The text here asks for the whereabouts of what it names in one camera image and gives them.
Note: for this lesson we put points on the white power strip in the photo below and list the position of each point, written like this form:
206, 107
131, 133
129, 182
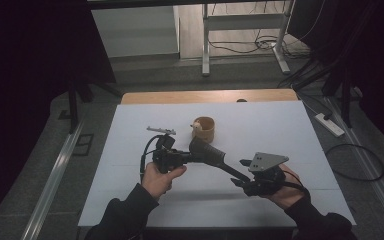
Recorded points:
330, 125

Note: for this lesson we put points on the black floor bracket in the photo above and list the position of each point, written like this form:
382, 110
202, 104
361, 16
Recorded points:
83, 145

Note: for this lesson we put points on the black tripod stand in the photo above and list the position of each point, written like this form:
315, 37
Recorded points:
74, 106

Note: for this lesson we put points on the grey wall panel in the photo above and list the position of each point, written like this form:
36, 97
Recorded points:
136, 33

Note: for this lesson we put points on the aluminium floor rail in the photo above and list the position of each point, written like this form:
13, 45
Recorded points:
51, 186
371, 160

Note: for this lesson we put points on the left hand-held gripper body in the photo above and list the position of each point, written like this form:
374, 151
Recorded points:
166, 156

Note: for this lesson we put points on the person's right hand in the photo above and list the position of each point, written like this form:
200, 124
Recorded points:
290, 196

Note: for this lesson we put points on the white table cover sheet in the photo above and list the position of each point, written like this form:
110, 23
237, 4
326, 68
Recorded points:
246, 126

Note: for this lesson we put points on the person's left hand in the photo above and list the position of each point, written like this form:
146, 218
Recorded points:
156, 181

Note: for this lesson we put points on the black stand with legs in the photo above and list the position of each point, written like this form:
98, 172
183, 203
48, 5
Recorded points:
346, 100

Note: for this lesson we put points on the dark round table knob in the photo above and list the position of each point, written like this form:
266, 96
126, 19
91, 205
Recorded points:
241, 100

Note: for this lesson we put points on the wooden cup with animal figure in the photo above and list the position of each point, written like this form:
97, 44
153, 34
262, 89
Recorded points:
206, 128

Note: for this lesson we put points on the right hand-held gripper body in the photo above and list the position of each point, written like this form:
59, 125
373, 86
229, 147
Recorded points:
266, 180

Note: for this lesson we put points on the white metal stand frame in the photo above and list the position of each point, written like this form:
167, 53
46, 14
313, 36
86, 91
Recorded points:
243, 22

